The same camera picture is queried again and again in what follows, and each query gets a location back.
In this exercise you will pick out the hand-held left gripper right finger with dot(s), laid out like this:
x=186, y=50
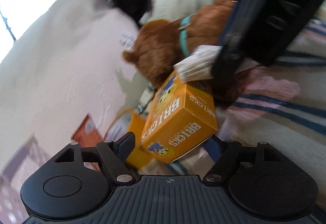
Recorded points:
x=212, y=150

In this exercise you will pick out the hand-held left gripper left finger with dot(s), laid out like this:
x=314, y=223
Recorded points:
x=124, y=146

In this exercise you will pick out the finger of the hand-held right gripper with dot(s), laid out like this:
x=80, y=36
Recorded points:
x=280, y=10
x=231, y=56

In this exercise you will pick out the white tube with copper cap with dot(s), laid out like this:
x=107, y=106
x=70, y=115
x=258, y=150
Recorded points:
x=198, y=62

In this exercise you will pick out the orange printed toy box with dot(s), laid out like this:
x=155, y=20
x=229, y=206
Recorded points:
x=178, y=122

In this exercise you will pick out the plain orange flat packet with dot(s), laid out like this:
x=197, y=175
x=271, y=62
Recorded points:
x=137, y=137

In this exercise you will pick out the red orange snack packet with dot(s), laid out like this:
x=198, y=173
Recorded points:
x=86, y=130

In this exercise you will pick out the brown teddy bear teal collar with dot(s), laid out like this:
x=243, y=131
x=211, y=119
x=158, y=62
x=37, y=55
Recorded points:
x=158, y=48

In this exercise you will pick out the striped blanket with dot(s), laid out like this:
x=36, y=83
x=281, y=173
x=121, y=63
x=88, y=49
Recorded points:
x=280, y=117

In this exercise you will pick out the large white pillow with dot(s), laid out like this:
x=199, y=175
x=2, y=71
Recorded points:
x=63, y=74

